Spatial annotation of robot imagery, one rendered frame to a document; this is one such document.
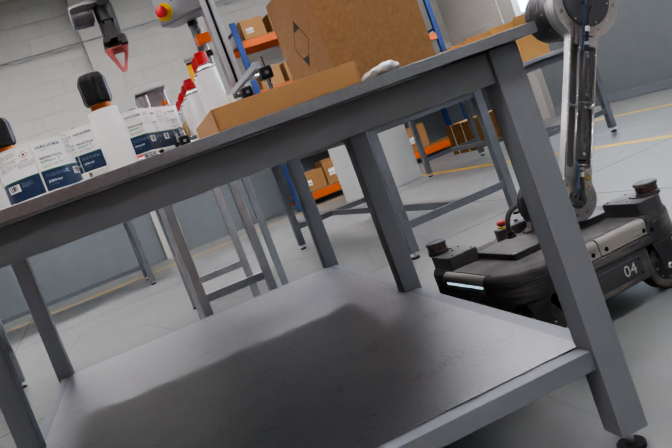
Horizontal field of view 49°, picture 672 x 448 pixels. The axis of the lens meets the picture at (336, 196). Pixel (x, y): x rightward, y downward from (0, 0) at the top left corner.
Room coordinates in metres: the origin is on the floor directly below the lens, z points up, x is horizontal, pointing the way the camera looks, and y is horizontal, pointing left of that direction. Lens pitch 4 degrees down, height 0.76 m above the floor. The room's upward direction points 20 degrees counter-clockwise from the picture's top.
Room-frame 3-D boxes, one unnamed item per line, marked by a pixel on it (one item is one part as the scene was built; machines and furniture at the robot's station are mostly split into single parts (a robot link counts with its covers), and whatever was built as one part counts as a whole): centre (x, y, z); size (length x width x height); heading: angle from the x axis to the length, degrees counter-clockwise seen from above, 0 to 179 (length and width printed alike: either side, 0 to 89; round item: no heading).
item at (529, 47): (6.27, -1.87, 0.97); 0.44 x 0.42 x 0.37; 106
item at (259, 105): (1.39, 0.05, 0.85); 0.30 x 0.26 x 0.04; 15
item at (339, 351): (2.18, 0.46, 0.40); 2.04 x 1.25 x 0.81; 15
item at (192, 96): (2.36, 0.31, 0.98); 0.05 x 0.05 x 0.20
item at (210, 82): (1.96, 0.20, 0.98); 0.05 x 0.05 x 0.20
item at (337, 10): (1.77, -0.16, 0.99); 0.30 x 0.24 x 0.27; 18
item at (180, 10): (2.48, 0.25, 1.38); 0.17 x 0.10 x 0.19; 70
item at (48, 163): (2.08, 0.75, 0.95); 0.20 x 0.20 x 0.14
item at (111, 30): (2.24, 0.46, 1.27); 0.10 x 0.07 x 0.07; 16
